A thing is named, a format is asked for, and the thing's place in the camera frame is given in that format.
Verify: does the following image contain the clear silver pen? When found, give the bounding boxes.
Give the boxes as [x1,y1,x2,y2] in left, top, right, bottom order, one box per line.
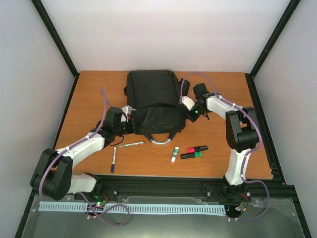
[119,141,145,148]

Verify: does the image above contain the pink highlighter marker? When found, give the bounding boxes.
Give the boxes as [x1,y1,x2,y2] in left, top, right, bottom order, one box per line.
[187,145,208,153]

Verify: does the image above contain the green highlighter marker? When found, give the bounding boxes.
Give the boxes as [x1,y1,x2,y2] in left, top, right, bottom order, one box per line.
[180,151,202,159]

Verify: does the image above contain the black student backpack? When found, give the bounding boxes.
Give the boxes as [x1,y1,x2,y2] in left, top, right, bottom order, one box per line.
[124,70,186,145]

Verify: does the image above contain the white green glue stick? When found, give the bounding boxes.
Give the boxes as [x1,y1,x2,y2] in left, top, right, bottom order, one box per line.
[170,146,179,163]

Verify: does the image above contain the blue whiteboard marker pen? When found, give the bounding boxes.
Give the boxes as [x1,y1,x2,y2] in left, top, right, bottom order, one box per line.
[110,146,117,173]

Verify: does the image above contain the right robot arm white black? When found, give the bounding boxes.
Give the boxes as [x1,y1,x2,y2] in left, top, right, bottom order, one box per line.
[180,83,262,200]

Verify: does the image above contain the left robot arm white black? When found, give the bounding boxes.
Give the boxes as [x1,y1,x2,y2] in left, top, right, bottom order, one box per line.
[30,106,133,200]

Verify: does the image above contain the green lit circuit board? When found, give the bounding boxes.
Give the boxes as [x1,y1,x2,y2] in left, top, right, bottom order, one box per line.
[96,197,108,208]

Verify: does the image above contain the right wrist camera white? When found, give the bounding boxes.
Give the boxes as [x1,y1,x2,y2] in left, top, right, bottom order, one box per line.
[180,96,195,111]

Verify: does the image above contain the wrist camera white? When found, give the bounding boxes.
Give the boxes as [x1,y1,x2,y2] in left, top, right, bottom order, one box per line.
[180,96,195,111]
[121,105,136,121]

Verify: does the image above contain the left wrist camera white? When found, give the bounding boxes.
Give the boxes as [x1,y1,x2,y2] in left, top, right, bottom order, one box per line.
[121,105,136,121]

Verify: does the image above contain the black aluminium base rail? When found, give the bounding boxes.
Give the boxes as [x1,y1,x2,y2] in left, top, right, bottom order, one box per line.
[32,173,295,206]

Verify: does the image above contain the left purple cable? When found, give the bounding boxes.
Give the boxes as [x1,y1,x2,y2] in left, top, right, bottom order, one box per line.
[39,87,131,227]

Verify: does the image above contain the light blue cable duct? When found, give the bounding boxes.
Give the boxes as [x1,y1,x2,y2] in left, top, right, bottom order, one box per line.
[38,201,226,216]

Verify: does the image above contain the right black frame post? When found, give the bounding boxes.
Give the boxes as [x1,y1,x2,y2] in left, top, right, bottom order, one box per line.
[249,0,302,76]

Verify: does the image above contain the black frame post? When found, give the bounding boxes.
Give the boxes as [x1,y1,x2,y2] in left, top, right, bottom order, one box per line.
[31,0,80,78]
[249,0,302,76]

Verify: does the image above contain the left black frame post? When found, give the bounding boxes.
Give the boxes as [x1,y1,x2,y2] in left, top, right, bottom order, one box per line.
[31,0,80,78]

